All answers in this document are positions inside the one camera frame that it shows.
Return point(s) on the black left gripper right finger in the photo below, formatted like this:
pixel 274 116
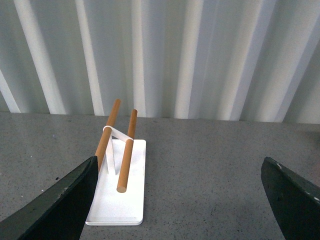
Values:
pixel 295 201

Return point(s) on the white towel rack with wooden bars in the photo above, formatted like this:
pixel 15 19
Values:
pixel 121 159

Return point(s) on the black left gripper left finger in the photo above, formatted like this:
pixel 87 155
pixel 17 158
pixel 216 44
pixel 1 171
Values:
pixel 60 212

